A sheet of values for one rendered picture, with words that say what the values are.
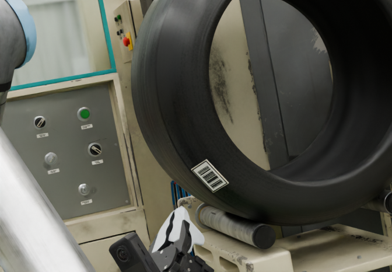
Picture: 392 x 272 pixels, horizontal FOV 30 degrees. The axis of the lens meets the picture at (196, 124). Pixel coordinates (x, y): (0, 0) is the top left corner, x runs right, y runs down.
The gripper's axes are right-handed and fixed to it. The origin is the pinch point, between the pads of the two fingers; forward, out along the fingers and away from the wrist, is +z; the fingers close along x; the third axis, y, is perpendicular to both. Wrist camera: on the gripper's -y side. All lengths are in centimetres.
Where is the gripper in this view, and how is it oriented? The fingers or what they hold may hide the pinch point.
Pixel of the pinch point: (176, 211)
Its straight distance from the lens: 119.7
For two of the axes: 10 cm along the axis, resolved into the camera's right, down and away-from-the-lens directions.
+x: 7.0, -4.5, -5.6
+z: 1.6, -6.6, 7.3
